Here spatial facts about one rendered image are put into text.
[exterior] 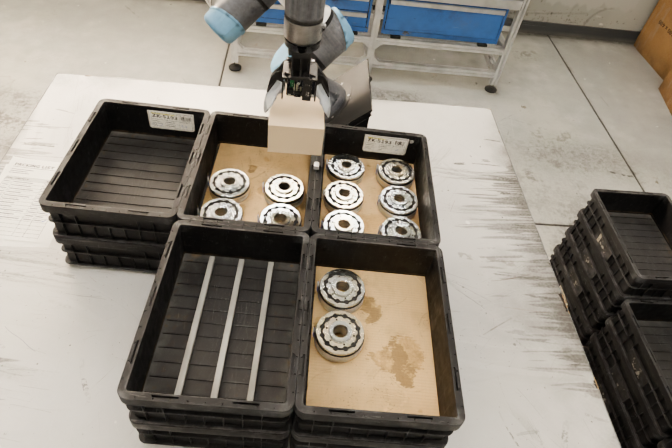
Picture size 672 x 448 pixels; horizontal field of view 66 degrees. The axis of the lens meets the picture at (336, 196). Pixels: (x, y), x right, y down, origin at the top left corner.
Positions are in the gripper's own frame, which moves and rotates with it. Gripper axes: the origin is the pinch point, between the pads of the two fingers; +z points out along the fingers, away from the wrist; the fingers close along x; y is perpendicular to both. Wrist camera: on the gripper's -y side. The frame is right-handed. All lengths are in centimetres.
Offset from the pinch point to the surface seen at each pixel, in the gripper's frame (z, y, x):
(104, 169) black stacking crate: 27, -5, -49
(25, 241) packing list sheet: 40, 10, -67
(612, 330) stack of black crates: 72, 10, 111
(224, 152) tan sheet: 27.0, -14.6, -19.2
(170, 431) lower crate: 32, 59, -20
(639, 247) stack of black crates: 61, -17, 126
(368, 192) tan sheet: 26.9, -2.5, 21.0
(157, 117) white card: 20.4, -19.7, -37.7
